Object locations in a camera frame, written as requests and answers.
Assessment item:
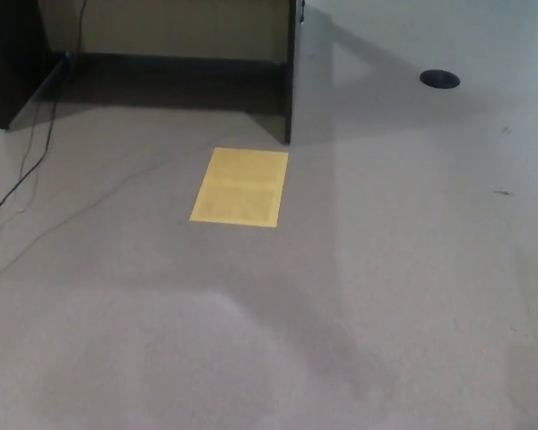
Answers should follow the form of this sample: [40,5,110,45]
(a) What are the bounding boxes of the yellow paper sheet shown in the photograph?
[188,147,291,229]

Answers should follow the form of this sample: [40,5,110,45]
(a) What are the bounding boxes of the dark wooden desk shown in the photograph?
[0,0,342,145]

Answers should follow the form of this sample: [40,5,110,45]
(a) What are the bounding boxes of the black round floor cover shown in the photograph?
[420,69,461,90]

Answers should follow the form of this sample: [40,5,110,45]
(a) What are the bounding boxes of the thin gray floor cable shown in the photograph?
[0,150,217,284]

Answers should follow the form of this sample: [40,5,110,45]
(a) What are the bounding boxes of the black power cable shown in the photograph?
[0,0,89,223]

